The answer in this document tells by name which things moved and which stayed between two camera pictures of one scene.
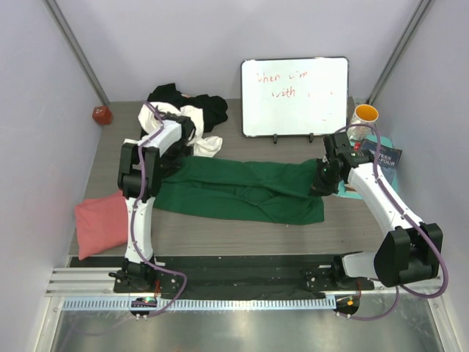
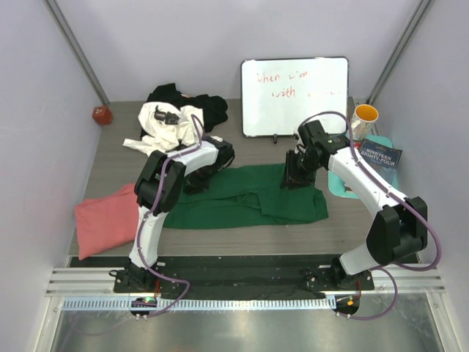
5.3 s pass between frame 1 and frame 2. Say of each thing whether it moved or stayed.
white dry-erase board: stayed
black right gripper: moved
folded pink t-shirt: stayed
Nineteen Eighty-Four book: stayed
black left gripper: moved
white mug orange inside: stayed
